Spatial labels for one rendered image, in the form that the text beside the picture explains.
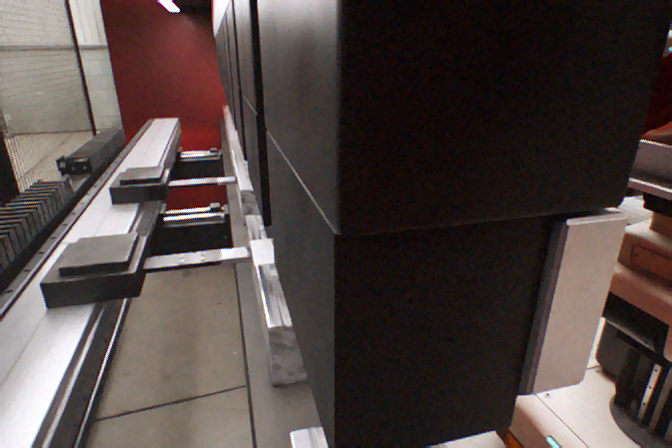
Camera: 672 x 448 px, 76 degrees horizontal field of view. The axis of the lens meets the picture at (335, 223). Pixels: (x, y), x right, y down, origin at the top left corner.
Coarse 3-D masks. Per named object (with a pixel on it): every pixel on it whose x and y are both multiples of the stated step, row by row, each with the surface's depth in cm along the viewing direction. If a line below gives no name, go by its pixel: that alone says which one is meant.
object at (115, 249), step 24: (96, 240) 61; (120, 240) 61; (144, 240) 64; (72, 264) 54; (96, 264) 54; (120, 264) 55; (144, 264) 60; (168, 264) 61; (192, 264) 61; (216, 264) 62; (48, 288) 53; (72, 288) 54; (96, 288) 54; (120, 288) 55
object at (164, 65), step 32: (128, 0) 227; (128, 32) 232; (160, 32) 236; (192, 32) 240; (128, 64) 237; (160, 64) 241; (192, 64) 245; (128, 96) 243; (160, 96) 247; (192, 96) 252; (224, 96) 256; (128, 128) 249; (192, 128) 258; (192, 192) 272; (224, 192) 277
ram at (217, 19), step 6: (216, 0) 110; (222, 0) 66; (228, 0) 47; (216, 6) 114; (222, 6) 68; (216, 12) 123; (222, 12) 71; (216, 18) 131; (222, 18) 75; (216, 24) 142; (216, 30) 155
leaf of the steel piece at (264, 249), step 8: (264, 240) 69; (256, 248) 66; (264, 248) 66; (272, 248) 66; (256, 256) 63; (264, 256) 63; (272, 256) 63; (256, 264) 61; (264, 264) 61; (272, 264) 62
